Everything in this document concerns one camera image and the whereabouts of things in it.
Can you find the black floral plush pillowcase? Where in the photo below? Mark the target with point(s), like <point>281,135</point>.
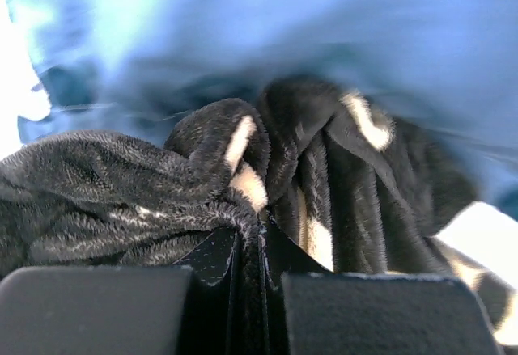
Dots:
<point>359,191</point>

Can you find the blue cartoon print pillow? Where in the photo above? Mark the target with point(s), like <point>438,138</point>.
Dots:
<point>139,66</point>

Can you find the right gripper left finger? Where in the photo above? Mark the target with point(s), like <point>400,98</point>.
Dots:
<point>185,308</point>

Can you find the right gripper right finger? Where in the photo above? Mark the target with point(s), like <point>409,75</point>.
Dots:
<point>309,310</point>

